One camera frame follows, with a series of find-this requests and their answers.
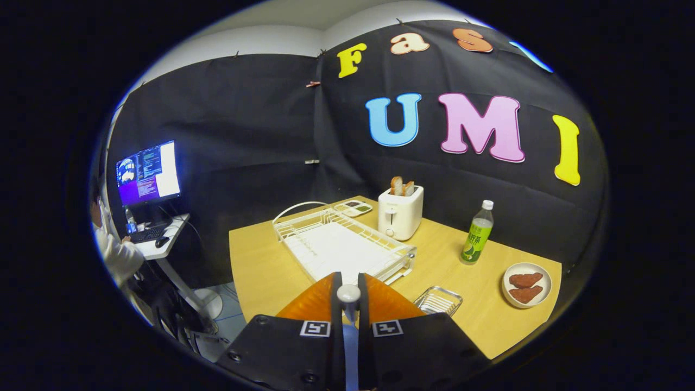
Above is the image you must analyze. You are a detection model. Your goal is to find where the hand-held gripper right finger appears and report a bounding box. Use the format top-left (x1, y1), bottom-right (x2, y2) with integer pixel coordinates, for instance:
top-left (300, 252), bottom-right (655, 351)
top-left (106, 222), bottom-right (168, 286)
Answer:
top-left (357, 273), bottom-right (492, 391)

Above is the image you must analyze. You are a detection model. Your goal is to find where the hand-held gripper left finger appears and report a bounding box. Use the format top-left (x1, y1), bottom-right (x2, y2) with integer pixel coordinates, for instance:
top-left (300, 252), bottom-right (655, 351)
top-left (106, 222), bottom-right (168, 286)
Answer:
top-left (216, 272), bottom-right (346, 391)

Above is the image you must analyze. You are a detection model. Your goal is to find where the blue plate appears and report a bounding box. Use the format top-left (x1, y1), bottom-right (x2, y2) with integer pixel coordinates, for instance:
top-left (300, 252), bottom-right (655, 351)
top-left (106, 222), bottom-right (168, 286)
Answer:
top-left (343, 324), bottom-right (359, 391)

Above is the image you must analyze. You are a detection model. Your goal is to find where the white-tipped metal spoon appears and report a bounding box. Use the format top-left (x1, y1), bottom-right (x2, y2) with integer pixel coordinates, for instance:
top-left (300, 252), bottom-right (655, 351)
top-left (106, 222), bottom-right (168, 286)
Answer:
top-left (336, 283), bottom-right (362, 326)

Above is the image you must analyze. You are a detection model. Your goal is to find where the silver wire basket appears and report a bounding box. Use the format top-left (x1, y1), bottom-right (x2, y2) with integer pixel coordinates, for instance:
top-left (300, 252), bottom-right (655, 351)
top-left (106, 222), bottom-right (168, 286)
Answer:
top-left (413, 286), bottom-right (464, 317)

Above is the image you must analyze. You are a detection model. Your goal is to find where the white wire dish rack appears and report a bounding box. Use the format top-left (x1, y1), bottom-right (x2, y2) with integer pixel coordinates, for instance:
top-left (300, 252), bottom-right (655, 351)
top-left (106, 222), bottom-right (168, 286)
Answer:
top-left (271, 201), bottom-right (418, 287)

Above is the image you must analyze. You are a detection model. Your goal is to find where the white plate with meat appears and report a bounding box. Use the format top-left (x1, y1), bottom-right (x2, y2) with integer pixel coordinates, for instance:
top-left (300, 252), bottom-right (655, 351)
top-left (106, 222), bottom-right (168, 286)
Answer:
top-left (501, 262), bottom-right (553, 310)

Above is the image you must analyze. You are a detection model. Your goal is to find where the white toaster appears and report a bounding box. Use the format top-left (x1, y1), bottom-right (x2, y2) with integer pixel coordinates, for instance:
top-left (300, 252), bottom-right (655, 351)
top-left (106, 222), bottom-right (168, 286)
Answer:
top-left (377, 185), bottom-right (425, 242)

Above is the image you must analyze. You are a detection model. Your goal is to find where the white compartment seasoning tray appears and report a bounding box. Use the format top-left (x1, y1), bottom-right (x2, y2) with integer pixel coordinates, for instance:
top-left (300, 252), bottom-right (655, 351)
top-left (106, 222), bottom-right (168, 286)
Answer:
top-left (333, 199), bottom-right (374, 218)

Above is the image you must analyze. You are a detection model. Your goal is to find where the green label drink bottle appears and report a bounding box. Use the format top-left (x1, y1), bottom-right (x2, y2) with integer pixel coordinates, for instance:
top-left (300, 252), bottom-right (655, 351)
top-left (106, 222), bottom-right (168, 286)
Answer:
top-left (459, 199), bottom-right (495, 266)

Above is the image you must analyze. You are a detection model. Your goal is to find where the red meat piece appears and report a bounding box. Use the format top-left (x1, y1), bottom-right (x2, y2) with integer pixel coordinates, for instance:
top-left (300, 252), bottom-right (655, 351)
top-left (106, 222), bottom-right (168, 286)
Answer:
top-left (509, 285), bottom-right (544, 304)
top-left (509, 272), bottom-right (544, 289)

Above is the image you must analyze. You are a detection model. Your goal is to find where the black office chair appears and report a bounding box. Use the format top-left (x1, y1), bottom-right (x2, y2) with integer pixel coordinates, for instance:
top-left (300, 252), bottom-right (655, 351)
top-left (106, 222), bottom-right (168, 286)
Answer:
top-left (130, 266), bottom-right (218, 354)

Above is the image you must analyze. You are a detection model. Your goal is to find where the white standing desk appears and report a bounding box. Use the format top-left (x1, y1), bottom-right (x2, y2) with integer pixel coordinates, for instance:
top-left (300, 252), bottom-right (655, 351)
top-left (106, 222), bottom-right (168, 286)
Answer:
top-left (130, 213), bottom-right (223, 321)

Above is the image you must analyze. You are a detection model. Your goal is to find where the black keyboard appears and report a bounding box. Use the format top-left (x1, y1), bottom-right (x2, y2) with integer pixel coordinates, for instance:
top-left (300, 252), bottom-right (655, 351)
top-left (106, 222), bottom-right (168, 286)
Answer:
top-left (129, 226), bottom-right (168, 244)

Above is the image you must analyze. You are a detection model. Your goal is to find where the black backdrop cloth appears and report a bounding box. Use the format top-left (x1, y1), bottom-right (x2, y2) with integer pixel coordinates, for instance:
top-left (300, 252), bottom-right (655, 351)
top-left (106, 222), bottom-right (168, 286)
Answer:
top-left (106, 19), bottom-right (609, 288)

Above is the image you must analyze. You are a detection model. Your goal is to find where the computer monitor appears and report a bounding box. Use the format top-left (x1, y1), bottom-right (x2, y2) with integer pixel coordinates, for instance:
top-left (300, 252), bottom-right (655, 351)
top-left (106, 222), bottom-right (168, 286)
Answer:
top-left (115, 140), bottom-right (181, 223)

